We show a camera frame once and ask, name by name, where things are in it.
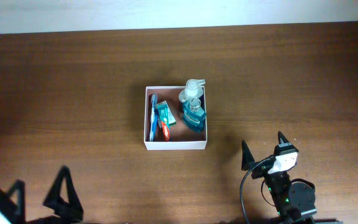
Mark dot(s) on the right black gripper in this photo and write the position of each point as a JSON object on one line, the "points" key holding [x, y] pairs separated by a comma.
{"points": [[248, 160]]}

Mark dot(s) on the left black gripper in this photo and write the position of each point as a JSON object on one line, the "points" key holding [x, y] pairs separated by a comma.
{"points": [[73, 208]]}

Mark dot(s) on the teal mouthwash bottle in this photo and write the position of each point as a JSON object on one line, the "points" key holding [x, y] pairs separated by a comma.
{"points": [[194, 115]]}

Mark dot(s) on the foam handwash pump bottle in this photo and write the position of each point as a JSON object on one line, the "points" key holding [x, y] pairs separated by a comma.
{"points": [[193, 89]]}

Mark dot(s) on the green white soap packet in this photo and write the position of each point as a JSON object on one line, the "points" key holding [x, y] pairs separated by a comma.
{"points": [[171, 118]]}

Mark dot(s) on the red green toothpaste tube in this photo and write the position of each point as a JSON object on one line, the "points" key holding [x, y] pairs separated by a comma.
{"points": [[164, 119]]}

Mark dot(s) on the blue disposable razor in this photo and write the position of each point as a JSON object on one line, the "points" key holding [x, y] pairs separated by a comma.
{"points": [[156, 121]]}

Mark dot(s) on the blue white toothbrush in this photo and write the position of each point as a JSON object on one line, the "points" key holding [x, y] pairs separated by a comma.
{"points": [[153, 102]]}

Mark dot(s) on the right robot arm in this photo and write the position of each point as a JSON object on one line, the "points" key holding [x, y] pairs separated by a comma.
{"points": [[293, 199]]}

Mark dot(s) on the pink open cardboard box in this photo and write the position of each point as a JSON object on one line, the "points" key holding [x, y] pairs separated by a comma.
{"points": [[182, 137]]}

